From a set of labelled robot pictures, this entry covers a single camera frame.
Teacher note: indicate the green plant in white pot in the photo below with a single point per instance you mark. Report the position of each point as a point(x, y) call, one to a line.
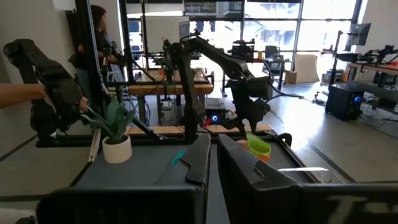
point(116, 152)

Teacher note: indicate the white board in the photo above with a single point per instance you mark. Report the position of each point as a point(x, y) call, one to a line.
point(161, 34)

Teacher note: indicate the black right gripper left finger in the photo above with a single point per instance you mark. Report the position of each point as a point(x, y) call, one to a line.
point(189, 199)

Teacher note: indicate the green measuring cup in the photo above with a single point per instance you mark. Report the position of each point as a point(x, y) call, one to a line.
point(259, 146)

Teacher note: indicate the black monitor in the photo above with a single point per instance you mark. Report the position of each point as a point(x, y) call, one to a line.
point(360, 33)

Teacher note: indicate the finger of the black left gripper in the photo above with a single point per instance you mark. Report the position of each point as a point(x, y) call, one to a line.
point(251, 126)
point(233, 124)

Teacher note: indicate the person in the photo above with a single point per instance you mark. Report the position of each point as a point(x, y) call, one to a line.
point(104, 43)

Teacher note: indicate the person's forearm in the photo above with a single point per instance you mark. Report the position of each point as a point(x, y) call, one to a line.
point(18, 95)

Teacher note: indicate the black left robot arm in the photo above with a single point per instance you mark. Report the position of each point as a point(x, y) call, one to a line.
point(217, 54)

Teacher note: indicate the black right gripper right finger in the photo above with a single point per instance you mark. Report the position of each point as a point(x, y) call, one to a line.
point(248, 193)

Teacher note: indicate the wooden desk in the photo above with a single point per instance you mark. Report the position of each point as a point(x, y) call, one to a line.
point(373, 68)

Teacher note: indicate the small cardboard box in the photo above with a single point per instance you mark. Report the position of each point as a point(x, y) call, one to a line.
point(291, 77)

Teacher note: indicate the person's hand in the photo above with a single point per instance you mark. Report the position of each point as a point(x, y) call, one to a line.
point(83, 104)

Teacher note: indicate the teal measuring cup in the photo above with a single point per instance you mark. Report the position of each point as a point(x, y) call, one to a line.
point(178, 157)

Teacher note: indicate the black computer with blue light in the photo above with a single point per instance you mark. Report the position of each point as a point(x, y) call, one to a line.
point(214, 107)

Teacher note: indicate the black office chair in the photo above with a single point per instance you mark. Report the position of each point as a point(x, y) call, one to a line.
point(272, 51)

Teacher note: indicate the black plastic crate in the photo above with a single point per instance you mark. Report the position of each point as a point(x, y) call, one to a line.
point(242, 49)

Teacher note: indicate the wooden workbench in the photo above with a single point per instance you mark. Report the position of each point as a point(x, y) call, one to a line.
point(171, 89)

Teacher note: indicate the beige cardboard sheet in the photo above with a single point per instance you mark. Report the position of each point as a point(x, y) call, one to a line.
point(306, 68)

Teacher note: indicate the orange measuring cup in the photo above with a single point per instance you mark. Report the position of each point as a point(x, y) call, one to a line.
point(264, 158)

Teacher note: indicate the black computer tower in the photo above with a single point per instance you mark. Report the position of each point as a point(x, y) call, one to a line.
point(342, 102)

